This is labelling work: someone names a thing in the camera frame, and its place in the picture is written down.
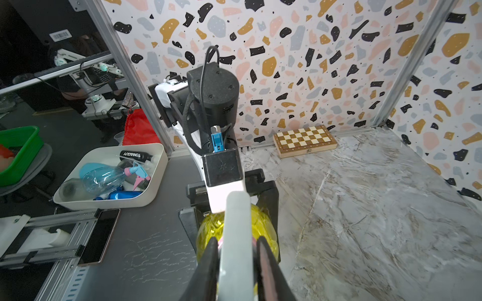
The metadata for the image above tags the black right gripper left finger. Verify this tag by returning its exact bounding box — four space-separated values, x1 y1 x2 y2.
179 237 218 300

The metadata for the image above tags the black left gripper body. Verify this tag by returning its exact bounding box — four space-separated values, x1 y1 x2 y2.
177 168 280 245

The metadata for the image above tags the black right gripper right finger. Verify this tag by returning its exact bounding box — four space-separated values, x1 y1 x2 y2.
256 237 296 301

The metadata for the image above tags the yellow spray bottle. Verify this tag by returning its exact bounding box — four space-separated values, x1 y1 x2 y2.
195 204 280 262

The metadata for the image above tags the grey pink spray nozzle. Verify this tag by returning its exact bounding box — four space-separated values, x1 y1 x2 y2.
218 191 255 300

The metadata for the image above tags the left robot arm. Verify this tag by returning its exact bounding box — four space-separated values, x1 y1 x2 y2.
149 46 279 245

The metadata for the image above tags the light blue spray bottle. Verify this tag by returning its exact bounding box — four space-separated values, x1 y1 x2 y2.
79 163 127 196

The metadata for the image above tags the red plastic bag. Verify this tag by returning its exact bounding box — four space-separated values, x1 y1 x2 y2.
123 109 161 145

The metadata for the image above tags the smartphone on table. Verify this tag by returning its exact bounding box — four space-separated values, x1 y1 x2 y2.
79 209 120 267

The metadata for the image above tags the wooden chess board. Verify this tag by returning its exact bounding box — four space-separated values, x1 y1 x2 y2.
273 125 338 158

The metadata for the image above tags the green plastic crate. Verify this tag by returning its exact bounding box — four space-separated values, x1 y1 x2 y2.
1 126 44 187

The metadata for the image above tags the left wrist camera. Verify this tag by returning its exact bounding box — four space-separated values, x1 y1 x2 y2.
202 125 246 213

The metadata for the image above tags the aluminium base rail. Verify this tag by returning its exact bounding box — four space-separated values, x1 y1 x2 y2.
1 209 101 300

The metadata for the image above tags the aluminium frame post left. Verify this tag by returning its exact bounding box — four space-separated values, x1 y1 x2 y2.
370 0 458 127

